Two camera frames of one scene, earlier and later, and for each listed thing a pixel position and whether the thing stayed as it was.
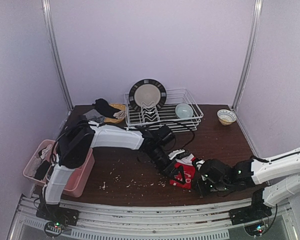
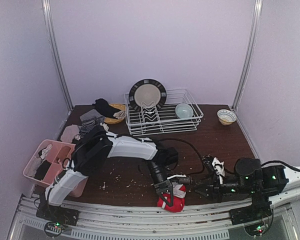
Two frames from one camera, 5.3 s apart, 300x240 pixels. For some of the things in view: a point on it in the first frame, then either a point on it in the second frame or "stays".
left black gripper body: [168, 169] to [162, 185]
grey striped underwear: [93, 115] stays
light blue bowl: [184, 110] stays
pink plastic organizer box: [39, 165] stays
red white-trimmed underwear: [187, 160] to [179, 197]
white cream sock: [119, 115] stays
